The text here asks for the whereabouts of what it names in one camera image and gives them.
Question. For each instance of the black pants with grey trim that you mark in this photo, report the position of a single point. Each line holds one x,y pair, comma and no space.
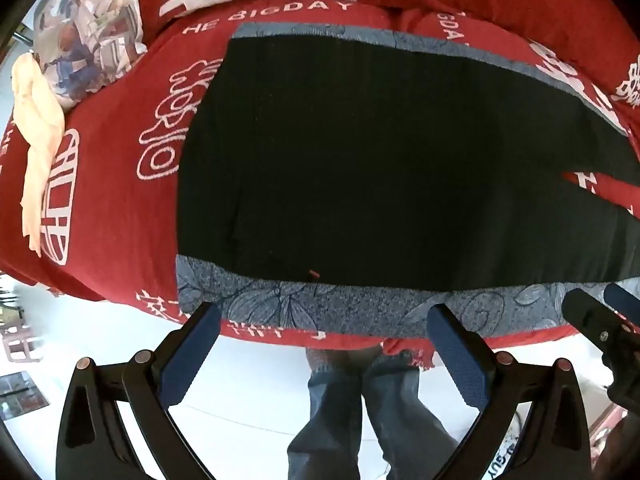
380,170

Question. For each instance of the cream cloth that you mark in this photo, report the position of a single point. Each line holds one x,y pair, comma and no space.
42,120

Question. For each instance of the dark floor mat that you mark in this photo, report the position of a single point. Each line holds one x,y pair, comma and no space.
20,395

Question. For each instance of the red printed bedspread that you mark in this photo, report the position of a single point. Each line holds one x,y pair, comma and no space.
115,200

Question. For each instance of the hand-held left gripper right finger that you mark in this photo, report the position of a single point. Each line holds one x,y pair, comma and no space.
457,355

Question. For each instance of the colourful printed pillow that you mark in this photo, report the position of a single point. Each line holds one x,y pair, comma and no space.
90,35

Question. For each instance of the red stool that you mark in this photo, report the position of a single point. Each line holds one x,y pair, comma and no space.
17,345

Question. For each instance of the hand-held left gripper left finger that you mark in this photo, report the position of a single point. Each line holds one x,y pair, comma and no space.
192,355

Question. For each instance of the person's legs in blue jeans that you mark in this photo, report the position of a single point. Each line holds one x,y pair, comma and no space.
390,420

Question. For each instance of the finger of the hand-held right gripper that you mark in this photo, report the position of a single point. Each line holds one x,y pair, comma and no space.
620,300
587,312

